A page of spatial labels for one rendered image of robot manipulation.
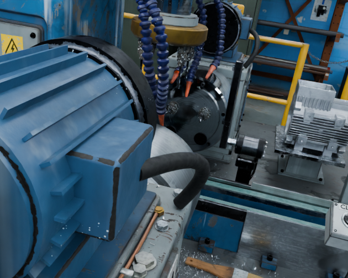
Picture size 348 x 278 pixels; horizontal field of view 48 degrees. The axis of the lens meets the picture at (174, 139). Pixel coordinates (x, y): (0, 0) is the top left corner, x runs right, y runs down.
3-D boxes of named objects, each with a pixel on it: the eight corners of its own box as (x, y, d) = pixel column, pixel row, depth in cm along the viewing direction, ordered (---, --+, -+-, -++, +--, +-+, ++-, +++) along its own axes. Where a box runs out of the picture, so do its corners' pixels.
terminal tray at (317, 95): (294, 106, 135) (299, 85, 132) (293, 97, 144) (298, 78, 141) (330, 112, 133) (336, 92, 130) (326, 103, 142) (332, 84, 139)
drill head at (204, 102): (137, 153, 121) (146, 74, 112) (172, 113, 158) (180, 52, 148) (216, 171, 117) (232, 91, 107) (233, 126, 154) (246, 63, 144)
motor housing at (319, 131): (283, 150, 137) (297, 99, 129) (282, 132, 154) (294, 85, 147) (343, 162, 134) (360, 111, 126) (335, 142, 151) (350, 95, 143)
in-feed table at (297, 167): (267, 177, 142) (274, 149, 138) (269, 149, 167) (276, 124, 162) (335, 193, 138) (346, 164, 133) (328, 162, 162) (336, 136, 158)
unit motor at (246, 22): (175, 112, 151) (191, -3, 134) (193, 91, 180) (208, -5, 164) (242, 127, 146) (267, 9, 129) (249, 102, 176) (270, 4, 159)
